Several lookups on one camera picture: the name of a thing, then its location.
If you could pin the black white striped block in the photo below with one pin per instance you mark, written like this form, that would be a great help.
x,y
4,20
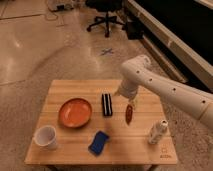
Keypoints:
x,y
107,105

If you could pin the blue sponge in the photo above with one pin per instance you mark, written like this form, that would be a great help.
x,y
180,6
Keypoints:
x,y
98,143

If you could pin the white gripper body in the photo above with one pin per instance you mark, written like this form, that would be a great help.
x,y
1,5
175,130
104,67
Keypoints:
x,y
132,102

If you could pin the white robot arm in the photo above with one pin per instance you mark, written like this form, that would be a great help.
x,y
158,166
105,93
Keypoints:
x,y
136,73

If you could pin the white plastic bottle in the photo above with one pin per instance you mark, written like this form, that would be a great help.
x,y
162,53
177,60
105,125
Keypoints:
x,y
157,131

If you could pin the wooden table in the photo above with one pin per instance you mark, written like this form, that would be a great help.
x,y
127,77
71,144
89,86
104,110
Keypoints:
x,y
127,144

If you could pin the black box on floor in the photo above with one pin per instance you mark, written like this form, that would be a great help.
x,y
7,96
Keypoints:
x,y
134,30

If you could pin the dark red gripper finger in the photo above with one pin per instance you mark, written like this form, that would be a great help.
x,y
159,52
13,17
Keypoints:
x,y
129,114

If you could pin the black office chair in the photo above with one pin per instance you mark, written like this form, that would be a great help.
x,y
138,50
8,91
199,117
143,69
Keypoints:
x,y
105,6

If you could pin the orange plate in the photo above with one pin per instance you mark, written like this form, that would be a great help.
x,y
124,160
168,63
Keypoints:
x,y
75,113

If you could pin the white paper cup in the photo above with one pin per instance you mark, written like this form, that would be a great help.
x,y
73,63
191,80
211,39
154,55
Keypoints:
x,y
45,137

